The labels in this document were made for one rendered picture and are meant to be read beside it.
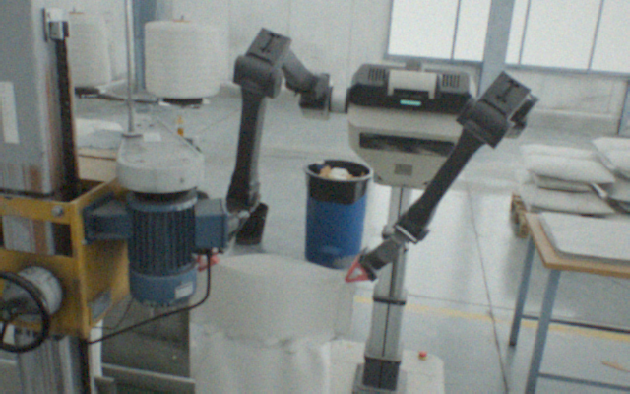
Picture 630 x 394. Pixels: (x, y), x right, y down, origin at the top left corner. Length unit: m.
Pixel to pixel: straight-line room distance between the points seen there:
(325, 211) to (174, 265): 2.57
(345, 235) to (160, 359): 1.87
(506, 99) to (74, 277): 0.99
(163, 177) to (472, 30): 8.47
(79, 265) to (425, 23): 8.47
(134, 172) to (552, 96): 8.84
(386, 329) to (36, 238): 1.40
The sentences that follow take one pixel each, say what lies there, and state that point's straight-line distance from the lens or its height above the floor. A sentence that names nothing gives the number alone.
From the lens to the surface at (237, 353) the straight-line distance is 1.74.
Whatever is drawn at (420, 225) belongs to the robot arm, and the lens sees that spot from 1.52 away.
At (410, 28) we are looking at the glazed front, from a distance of 9.45.
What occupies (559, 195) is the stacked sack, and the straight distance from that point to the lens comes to 4.92.
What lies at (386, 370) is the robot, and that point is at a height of 0.39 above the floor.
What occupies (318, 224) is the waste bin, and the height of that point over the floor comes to 0.31.
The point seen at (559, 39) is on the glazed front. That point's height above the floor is 1.32.
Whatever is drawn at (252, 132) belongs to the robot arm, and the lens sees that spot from 1.44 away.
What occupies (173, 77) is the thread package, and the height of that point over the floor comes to 1.58.
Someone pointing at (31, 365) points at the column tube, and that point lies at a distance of 1.52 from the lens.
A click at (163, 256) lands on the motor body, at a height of 1.21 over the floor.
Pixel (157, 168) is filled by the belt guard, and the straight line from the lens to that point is 1.20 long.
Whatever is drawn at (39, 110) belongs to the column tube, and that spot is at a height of 1.52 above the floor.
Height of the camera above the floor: 1.77
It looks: 18 degrees down
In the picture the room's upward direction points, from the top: 4 degrees clockwise
